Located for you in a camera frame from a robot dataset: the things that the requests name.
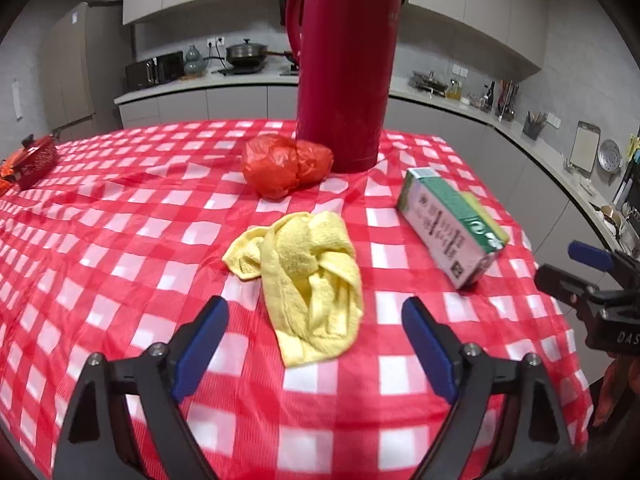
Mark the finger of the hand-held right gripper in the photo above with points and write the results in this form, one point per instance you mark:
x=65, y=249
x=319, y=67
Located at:
x=565, y=282
x=590, y=252

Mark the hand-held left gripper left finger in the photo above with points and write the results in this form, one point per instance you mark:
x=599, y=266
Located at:
x=200, y=345

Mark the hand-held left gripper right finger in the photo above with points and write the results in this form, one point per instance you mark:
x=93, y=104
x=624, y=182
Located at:
x=430, y=350

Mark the green drink carton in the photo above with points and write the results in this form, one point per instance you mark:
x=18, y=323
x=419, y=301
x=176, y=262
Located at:
x=440, y=225

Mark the person's right hand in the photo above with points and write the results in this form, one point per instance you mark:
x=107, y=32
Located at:
x=612, y=395

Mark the round steel strainer plate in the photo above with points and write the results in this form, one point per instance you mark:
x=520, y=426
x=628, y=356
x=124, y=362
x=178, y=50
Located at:
x=610, y=156

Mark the white cutting board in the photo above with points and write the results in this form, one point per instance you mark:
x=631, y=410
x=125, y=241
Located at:
x=585, y=147

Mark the yellow cloth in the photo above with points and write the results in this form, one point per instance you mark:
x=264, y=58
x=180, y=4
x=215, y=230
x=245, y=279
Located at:
x=305, y=280

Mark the red checkered tablecloth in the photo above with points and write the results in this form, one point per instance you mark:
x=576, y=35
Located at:
x=125, y=240

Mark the dark utensil holder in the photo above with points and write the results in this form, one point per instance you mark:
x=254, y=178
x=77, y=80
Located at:
x=533, y=129

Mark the kitchen utensil rack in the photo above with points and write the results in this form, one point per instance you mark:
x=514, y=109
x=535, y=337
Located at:
x=507, y=102

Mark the dark glass bottle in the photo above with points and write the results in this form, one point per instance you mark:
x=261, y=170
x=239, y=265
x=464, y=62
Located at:
x=490, y=97

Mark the orange plastic bag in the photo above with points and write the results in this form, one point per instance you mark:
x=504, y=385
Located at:
x=285, y=165

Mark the yellow oil bottle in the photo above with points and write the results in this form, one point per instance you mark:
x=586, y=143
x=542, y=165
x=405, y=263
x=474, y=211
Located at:
x=453, y=91

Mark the steel pot with lid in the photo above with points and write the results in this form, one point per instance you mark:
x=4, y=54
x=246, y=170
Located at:
x=429, y=84

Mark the small red pot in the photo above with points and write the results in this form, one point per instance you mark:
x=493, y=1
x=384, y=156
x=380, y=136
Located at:
x=35, y=160

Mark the orange packet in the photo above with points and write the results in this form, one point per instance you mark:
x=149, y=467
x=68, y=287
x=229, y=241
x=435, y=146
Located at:
x=6, y=175

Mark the black microwave oven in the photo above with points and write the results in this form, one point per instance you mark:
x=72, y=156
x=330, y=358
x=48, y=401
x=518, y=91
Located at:
x=152, y=71

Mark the red thermos flask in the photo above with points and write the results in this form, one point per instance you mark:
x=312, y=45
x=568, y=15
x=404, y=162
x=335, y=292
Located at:
x=345, y=85

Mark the grey ceramic vase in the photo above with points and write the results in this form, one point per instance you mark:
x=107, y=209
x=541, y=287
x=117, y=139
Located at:
x=195, y=60

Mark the dark pan with lid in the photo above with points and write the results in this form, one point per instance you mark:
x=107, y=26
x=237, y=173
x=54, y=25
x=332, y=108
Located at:
x=245, y=54

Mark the grey refrigerator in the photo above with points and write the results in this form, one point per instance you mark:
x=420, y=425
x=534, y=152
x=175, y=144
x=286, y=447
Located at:
x=75, y=70

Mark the white paper sheet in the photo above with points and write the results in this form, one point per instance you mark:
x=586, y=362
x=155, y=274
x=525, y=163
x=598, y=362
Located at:
x=18, y=100

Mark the white wall socket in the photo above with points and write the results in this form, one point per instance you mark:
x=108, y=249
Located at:
x=216, y=41
x=460, y=71
x=553, y=120

